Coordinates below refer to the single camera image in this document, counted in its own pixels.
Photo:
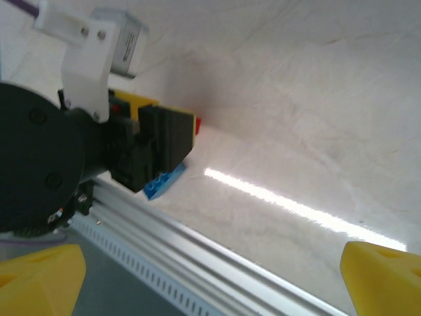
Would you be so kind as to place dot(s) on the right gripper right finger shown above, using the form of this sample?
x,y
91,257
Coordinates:
x,y
381,283

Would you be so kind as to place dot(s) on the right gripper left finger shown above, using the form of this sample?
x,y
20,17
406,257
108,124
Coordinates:
x,y
39,283

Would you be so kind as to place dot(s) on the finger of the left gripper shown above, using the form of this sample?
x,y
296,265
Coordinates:
x,y
141,98
167,138

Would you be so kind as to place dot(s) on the red square lego brick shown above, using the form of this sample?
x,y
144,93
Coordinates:
x,y
199,126

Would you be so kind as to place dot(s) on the blue long lego brick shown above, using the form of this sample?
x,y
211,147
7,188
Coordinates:
x,y
164,184

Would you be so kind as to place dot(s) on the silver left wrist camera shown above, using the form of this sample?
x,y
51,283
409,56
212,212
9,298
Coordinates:
x,y
89,59

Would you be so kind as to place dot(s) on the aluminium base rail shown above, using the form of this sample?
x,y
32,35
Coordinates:
x,y
213,250

